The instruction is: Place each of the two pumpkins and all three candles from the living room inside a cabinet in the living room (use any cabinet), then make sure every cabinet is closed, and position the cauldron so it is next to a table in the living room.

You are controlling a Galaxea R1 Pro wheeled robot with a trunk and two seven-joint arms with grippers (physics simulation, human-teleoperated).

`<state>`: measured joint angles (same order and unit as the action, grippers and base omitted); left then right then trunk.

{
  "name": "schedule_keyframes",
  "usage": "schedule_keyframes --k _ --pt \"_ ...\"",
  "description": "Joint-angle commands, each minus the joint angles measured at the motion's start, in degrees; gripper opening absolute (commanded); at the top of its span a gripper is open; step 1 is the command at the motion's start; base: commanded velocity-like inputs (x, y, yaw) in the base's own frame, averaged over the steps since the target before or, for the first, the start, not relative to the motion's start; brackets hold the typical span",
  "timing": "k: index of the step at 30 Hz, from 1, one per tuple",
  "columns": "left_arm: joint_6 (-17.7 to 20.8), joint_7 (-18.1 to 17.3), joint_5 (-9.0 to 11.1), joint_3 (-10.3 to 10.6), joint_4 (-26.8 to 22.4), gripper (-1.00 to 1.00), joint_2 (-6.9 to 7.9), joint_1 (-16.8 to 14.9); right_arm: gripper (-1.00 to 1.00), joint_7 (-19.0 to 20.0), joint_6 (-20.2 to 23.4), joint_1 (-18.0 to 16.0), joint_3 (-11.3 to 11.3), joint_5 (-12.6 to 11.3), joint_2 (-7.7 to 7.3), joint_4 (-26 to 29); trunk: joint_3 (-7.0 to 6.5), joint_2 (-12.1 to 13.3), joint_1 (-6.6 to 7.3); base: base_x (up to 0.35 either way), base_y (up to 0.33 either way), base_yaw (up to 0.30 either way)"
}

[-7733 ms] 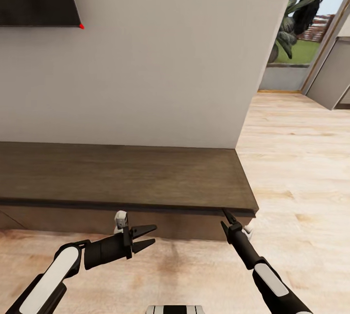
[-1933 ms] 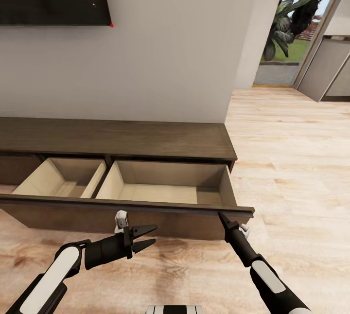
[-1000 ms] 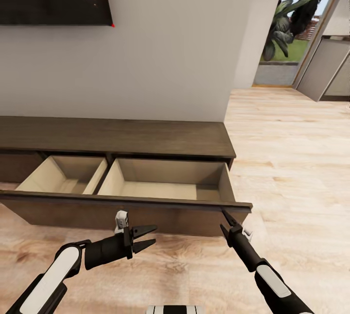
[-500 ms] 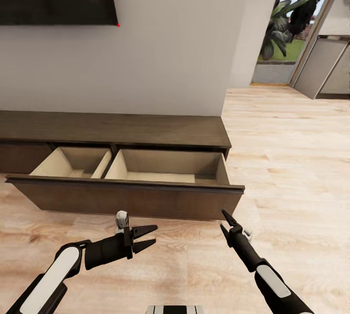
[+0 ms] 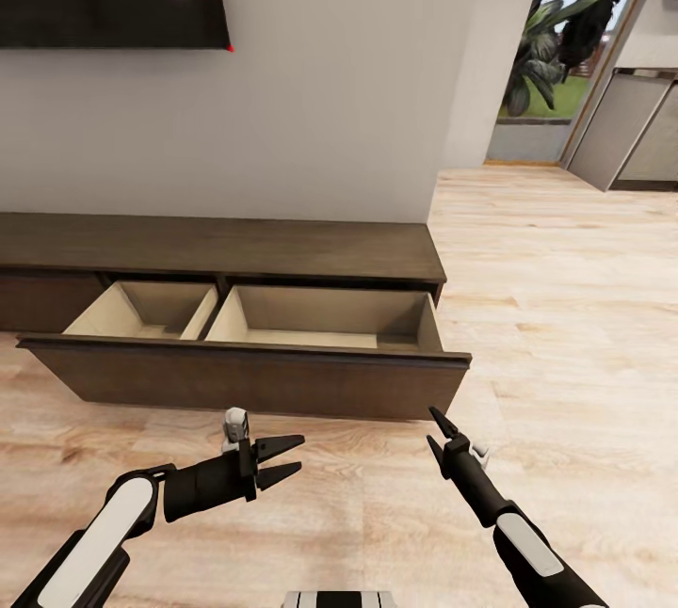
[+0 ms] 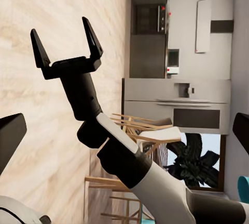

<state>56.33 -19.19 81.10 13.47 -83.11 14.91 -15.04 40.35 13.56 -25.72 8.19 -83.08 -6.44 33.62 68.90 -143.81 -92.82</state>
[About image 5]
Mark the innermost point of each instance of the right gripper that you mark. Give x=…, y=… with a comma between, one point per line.
x=455, y=460

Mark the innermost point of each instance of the fixed window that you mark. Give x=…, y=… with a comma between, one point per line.
x=562, y=54

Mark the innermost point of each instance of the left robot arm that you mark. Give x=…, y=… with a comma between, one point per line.
x=90, y=563

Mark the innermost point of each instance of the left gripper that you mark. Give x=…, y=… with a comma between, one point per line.
x=226, y=478

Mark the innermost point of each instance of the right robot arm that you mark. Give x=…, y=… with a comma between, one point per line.
x=543, y=578

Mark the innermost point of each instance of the dishwasher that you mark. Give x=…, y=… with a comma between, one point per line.
x=653, y=163

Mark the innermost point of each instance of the cabinet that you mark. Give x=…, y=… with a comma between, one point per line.
x=271, y=315

